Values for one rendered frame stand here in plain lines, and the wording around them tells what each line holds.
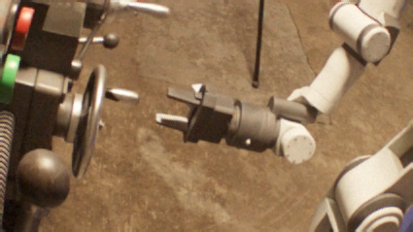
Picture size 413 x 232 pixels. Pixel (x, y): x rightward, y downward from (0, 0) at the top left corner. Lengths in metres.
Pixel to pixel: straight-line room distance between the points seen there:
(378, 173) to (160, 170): 1.04
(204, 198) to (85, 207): 0.42
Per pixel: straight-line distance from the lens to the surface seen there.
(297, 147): 1.40
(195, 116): 1.37
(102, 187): 2.21
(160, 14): 1.22
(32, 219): 0.39
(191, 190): 2.33
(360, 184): 1.48
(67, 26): 1.17
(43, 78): 1.17
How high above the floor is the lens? 1.47
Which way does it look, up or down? 33 degrees down
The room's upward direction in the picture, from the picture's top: 24 degrees clockwise
